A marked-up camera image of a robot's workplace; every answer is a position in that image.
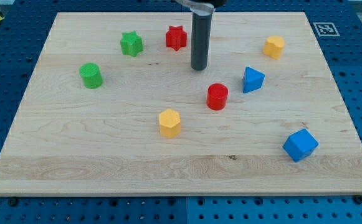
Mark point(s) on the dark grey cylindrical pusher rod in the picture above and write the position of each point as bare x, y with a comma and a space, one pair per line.
201, 30

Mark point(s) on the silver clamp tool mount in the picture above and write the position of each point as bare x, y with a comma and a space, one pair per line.
202, 7

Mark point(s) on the red cylinder block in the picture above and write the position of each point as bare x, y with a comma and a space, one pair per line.
217, 96

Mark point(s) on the yellow hexagon block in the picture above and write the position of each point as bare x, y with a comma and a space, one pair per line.
170, 123

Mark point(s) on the red star block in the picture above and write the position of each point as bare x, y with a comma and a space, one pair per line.
176, 37

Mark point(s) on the green star block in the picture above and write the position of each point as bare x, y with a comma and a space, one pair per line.
131, 43

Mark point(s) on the blue triangle block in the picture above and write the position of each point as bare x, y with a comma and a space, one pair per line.
252, 80

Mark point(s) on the light wooden board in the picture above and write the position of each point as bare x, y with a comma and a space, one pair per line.
67, 140

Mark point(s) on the green cylinder block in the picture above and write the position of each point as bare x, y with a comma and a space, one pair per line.
90, 75

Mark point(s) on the white fiducial marker tag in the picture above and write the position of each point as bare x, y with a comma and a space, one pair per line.
326, 29

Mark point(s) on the blue cube block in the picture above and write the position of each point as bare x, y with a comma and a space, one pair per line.
300, 145

